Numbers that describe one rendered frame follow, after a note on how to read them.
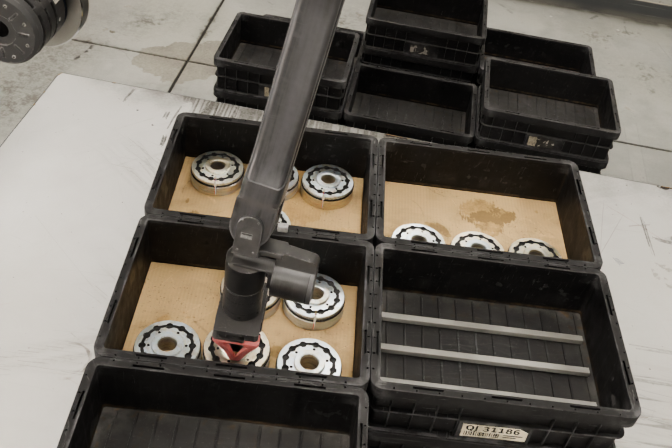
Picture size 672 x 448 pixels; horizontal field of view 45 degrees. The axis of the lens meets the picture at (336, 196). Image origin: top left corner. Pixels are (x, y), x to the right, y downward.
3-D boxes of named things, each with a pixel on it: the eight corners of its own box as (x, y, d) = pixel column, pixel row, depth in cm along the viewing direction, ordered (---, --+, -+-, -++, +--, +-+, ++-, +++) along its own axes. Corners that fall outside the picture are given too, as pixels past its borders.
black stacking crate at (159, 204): (146, 260, 145) (142, 214, 137) (180, 158, 167) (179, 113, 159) (364, 287, 146) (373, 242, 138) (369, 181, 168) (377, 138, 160)
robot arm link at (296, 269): (251, 194, 113) (238, 213, 105) (331, 213, 113) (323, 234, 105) (237, 271, 117) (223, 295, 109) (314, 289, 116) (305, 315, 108)
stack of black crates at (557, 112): (451, 221, 261) (483, 108, 232) (456, 165, 284) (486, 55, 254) (574, 245, 259) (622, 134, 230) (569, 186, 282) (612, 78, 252)
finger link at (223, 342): (262, 337, 126) (267, 299, 119) (254, 375, 120) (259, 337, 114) (219, 330, 125) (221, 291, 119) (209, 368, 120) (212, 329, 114)
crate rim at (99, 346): (91, 364, 116) (89, 354, 114) (142, 222, 138) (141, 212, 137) (367, 397, 117) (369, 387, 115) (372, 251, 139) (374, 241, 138)
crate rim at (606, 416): (367, 397, 117) (369, 387, 115) (373, 251, 139) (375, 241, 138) (638, 429, 118) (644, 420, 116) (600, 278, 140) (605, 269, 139)
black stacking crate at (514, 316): (360, 433, 123) (370, 389, 116) (366, 289, 145) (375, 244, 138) (615, 462, 124) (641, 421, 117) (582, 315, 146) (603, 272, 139)
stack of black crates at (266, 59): (211, 175, 265) (212, 58, 236) (234, 123, 288) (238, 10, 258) (329, 198, 263) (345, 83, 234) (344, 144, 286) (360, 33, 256)
